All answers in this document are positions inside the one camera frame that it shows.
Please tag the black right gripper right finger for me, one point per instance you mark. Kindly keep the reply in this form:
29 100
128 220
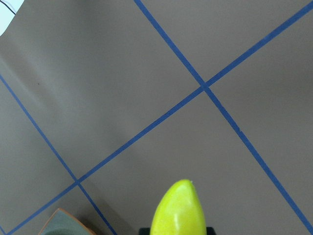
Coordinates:
210 231

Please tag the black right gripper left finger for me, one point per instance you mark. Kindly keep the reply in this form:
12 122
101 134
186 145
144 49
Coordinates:
144 231

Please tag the grey square plate orange rim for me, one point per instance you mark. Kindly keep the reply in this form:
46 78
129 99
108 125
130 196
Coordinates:
63 223

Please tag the brown paper table mat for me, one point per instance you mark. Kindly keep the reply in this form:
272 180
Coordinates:
104 104

